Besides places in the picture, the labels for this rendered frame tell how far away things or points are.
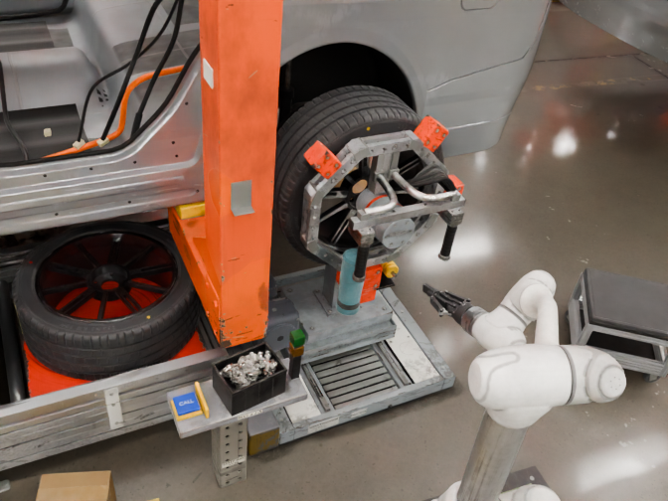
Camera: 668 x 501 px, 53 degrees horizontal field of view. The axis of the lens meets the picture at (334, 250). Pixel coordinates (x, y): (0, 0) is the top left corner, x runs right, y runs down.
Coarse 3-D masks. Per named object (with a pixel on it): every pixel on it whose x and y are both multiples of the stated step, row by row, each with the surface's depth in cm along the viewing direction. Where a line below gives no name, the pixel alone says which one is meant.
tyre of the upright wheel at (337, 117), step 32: (320, 96) 233; (352, 96) 231; (384, 96) 237; (288, 128) 232; (320, 128) 223; (352, 128) 220; (384, 128) 226; (288, 160) 227; (288, 192) 226; (288, 224) 235
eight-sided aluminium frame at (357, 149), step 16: (352, 144) 219; (368, 144) 218; (384, 144) 220; (400, 144) 223; (416, 144) 225; (352, 160) 220; (432, 160) 234; (320, 176) 222; (336, 176) 219; (304, 192) 225; (320, 192) 220; (432, 192) 246; (304, 208) 228; (320, 208) 225; (304, 224) 232; (416, 224) 258; (432, 224) 255; (304, 240) 233; (320, 256) 240; (336, 256) 243; (368, 256) 253; (384, 256) 255
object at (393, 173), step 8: (392, 160) 225; (392, 168) 227; (392, 176) 227; (400, 176) 225; (400, 184) 224; (408, 184) 222; (408, 192) 221; (416, 192) 219; (448, 192) 221; (456, 192) 222; (424, 200) 219; (432, 200) 219; (440, 200) 220; (456, 200) 223
